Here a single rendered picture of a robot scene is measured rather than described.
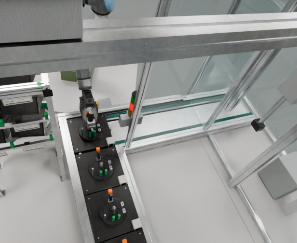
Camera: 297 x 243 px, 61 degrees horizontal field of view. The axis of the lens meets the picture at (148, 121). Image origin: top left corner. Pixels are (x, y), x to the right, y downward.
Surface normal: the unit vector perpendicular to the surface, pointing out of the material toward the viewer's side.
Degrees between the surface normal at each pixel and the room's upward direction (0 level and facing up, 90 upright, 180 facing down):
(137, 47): 90
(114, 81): 0
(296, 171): 0
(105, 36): 0
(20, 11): 90
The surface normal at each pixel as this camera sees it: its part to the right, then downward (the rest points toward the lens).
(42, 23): 0.34, 0.80
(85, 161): 0.20, -0.57
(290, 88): -0.92, 0.18
